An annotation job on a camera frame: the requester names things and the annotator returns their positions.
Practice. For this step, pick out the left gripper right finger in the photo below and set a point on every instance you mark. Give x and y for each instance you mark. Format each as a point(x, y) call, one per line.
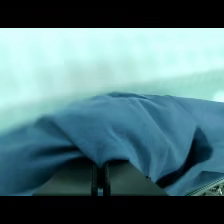
point(133, 181)

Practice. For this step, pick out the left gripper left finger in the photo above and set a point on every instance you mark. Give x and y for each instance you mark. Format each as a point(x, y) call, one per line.
point(68, 180)

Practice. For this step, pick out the blue garment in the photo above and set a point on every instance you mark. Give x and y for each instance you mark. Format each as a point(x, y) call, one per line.
point(133, 133)

